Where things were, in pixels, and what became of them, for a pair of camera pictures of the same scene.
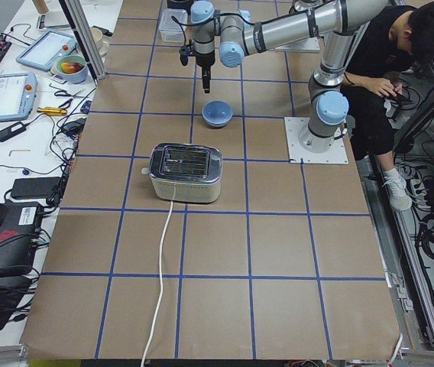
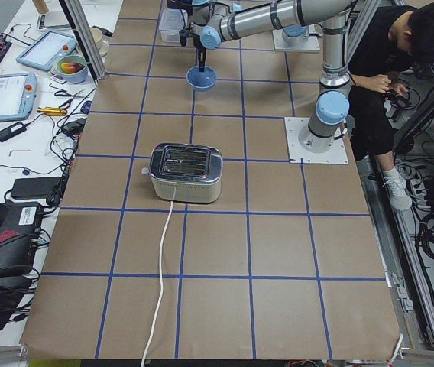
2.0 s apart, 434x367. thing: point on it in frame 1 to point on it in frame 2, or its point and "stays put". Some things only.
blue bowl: (217, 114) to (201, 81)
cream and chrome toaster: (185, 172) stays put
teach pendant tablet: (45, 51) stays put
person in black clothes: (391, 43) stays put
